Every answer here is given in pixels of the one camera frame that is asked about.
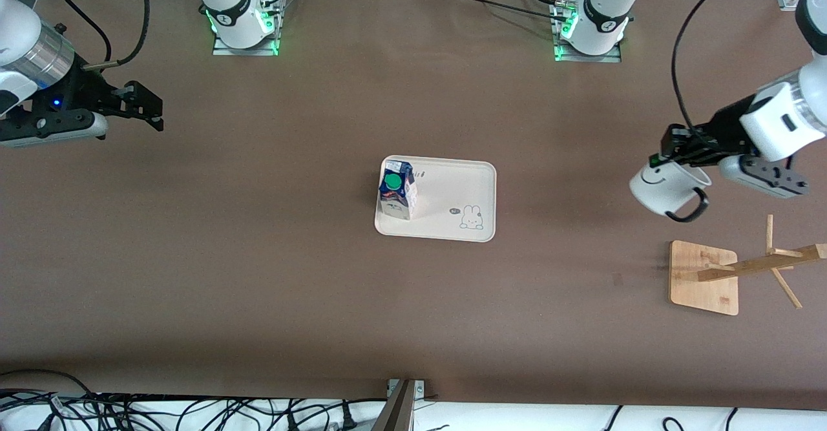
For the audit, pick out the white smiley face cup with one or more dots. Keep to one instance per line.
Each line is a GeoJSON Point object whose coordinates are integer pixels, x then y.
{"type": "Point", "coordinates": [662, 192]}

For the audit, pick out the grey aluminium profile beam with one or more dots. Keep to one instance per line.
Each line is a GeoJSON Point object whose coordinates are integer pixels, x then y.
{"type": "Point", "coordinates": [395, 415]}

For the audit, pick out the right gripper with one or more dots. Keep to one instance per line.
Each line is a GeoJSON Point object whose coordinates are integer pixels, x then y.
{"type": "Point", "coordinates": [86, 92]}

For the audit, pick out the wooden cup stand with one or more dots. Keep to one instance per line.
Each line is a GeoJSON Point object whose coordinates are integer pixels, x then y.
{"type": "Point", "coordinates": [701, 285]}

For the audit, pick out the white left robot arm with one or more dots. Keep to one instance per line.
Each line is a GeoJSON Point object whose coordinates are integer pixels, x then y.
{"type": "Point", "coordinates": [607, 4]}

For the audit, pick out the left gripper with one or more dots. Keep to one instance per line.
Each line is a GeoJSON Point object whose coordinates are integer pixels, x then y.
{"type": "Point", "coordinates": [725, 126]}

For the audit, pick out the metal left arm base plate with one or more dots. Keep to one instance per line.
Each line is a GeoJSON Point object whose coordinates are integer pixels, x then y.
{"type": "Point", "coordinates": [610, 58]}

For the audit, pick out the black power plug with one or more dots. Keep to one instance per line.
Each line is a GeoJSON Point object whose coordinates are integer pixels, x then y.
{"type": "Point", "coordinates": [349, 418]}

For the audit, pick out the silver metal corner bracket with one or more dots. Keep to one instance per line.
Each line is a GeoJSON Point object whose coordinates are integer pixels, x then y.
{"type": "Point", "coordinates": [420, 389]}

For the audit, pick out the blue white milk carton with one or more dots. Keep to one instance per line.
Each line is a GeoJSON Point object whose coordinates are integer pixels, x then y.
{"type": "Point", "coordinates": [397, 192]}

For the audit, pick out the cream rabbit print tray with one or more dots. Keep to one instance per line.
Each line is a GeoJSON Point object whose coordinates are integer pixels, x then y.
{"type": "Point", "coordinates": [452, 195]}

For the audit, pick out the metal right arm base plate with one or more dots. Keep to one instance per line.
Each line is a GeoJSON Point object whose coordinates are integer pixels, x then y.
{"type": "Point", "coordinates": [219, 51]}

